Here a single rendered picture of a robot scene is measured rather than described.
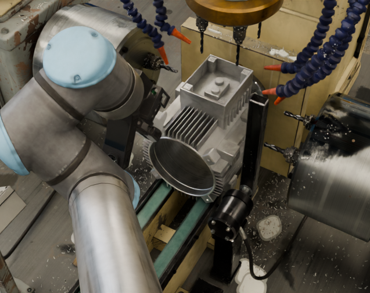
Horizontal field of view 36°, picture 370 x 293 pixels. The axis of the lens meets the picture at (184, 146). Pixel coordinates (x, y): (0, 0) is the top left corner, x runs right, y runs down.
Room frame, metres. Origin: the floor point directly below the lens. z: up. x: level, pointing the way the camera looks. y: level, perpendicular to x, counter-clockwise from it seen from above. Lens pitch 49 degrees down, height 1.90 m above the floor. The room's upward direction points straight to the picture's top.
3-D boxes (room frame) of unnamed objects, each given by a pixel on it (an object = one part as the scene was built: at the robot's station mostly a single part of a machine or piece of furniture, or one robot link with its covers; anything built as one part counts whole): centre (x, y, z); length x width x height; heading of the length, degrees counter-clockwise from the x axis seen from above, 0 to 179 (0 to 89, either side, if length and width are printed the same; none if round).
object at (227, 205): (0.75, -0.21, 0.92); 0.45 x 0.13 x 0.24; 150
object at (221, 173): (0.81, -0.04, 1.02); 0.20 x 0.19 x 0.19; 148
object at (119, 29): (1.04, 0.23, 1.04); 0.37 x 0.25 x 0.25; 60
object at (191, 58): (0.99, -0.15, 0.97); 0.30 x 0.11 x 0.34; 60
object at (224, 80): (0.84, -0.07, 1.11); 0.12 x 0.11 x 0.07; 148
